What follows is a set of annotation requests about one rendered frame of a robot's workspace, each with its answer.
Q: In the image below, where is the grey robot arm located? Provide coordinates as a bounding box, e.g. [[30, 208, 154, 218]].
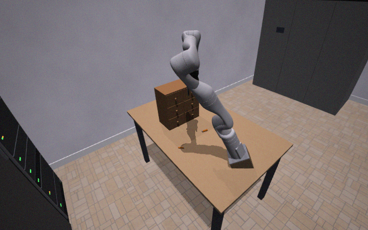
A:
[[170, 30, 245, 159]]

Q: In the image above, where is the brown wooden drawer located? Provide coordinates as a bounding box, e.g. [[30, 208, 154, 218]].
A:
[[184, 97, 198, 112], [183, 88, 194, 100], [167, 102, 184, 119], [166, 90, 183, 107], [169, 113, 185, 129], [185, 107, 198, 122]]

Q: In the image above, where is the brown wooden chest of drawers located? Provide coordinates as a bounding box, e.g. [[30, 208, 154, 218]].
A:
[[154, 79, 187, 130]]

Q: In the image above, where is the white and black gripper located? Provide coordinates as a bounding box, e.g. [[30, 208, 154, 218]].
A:
[[187, 69, 199, 96]]

